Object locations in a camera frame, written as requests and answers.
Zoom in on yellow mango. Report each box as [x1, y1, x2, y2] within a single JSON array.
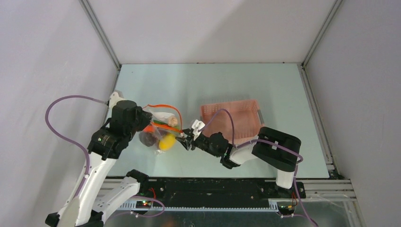
[[158, 133, 176, 152]]

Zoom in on white garlic bulb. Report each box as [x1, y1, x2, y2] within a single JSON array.
[[167, 116, 178, 127]]

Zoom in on clear zip bag orange zipper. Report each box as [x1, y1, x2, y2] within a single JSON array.
[[139, 104, 184, 155]]

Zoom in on orange carrot green top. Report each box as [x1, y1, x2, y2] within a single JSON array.
[[148, 122, 183, 133]]

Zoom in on pink plastic basket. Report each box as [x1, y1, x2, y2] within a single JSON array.
[[200, 99, 264, 145]]

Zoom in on green cucumber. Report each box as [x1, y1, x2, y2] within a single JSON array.
[[151, 122, 182, 132]]

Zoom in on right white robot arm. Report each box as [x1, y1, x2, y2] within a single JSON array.
[[176, 127, 303, 198]]

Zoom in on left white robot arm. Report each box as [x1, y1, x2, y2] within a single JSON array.
[[45, 100, 152, 227]]

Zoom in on left green circuit board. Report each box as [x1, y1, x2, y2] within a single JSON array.
[[135, 200, 153, 209]]

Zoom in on green circuit board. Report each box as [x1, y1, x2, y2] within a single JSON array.
[[278, 205, 296, 216], [135, 200, 153, 209]]

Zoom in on right green circuit board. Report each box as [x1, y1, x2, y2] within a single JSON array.
[[278, 205, 296, 216]]

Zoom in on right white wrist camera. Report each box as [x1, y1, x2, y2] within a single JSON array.
[[191, 120, 205, 141]]

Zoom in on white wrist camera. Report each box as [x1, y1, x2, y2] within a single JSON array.
[[191, 120, 205, 141], [108, 90, 125, 109]]

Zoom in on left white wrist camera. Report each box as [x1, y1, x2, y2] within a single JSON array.
[[108, 90, 125, 109]]

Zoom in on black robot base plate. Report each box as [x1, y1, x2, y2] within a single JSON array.
[[138, 177, 306, 207]]

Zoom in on grey slotted cable duct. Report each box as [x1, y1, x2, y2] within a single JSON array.
[[117, 200, 279, 212]]

